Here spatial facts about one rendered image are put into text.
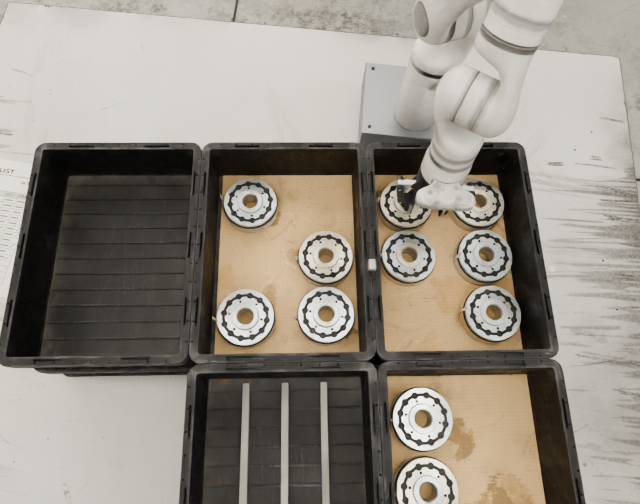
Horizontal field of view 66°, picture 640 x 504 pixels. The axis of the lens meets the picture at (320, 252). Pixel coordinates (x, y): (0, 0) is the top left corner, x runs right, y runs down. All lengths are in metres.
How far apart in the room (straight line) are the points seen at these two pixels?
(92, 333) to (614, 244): 1.11
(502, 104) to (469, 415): 0.54
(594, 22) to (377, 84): 1.68
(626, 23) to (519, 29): 2.19
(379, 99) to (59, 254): 0.74
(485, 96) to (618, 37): 2.08
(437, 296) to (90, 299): 0.64
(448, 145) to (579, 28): 1.98
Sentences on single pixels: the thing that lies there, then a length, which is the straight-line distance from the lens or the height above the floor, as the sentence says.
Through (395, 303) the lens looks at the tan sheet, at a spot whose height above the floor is 0.83.
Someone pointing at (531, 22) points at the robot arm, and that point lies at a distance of 0.62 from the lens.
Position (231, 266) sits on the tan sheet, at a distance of 0.95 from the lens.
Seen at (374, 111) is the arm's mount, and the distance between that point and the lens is 1.14.
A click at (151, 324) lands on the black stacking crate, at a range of 0.96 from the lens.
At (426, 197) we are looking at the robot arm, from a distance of 0.78.
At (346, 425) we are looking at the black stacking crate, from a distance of 0.90.
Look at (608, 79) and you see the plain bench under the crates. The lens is 1.52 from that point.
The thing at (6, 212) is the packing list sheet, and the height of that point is 0.70.
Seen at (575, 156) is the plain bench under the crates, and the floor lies 0.70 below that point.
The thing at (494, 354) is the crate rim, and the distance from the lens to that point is 0.86.
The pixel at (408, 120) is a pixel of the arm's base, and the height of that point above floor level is 0.83.
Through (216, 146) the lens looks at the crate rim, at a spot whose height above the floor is 0.93.
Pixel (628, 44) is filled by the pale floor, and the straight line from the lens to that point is 2.73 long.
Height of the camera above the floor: 1.73
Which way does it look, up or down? 71 degrees down
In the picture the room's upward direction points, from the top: 5 degrees clockwise
